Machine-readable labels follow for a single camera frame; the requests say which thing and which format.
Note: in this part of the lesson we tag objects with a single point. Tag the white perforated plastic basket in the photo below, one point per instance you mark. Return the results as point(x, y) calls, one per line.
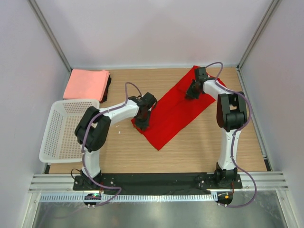
point(59, 143)

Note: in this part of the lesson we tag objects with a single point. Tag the folded pink t-shirt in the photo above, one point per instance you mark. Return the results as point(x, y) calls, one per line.
point(86, 84)

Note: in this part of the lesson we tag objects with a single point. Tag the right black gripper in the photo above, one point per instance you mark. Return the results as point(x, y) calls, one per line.
point(189, 94)

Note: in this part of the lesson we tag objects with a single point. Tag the white slotted cable duct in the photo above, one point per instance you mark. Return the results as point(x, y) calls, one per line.
point(86, 198)

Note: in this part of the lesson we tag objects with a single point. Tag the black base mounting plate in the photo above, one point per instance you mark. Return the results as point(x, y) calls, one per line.
point(166, 183)

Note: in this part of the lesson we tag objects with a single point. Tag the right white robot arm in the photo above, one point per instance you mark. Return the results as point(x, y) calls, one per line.
point(231, 116)

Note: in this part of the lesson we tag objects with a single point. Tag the right aluminium frame post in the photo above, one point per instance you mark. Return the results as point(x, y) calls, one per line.
point(259, 31)

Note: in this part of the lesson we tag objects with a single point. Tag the red t-shirt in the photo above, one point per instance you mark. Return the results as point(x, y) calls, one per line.
point(174, 112)

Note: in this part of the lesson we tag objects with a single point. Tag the aluminium frame post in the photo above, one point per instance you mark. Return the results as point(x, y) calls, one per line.
point(259, 31)
point(41, 18)

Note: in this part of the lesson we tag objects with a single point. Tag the left aluminium frame post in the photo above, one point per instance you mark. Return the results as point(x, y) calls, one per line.
point(41, 18)

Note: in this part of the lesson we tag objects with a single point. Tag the aluminium front rail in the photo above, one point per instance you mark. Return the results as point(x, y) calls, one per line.
point(265, 180)

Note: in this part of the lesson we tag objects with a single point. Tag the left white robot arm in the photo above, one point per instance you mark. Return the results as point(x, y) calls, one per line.
point(92, 132)

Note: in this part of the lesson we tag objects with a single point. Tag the folded black t-shirt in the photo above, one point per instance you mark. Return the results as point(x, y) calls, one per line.
point(105, 95)

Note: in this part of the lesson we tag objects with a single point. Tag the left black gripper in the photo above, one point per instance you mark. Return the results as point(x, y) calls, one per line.
point(143, 125)

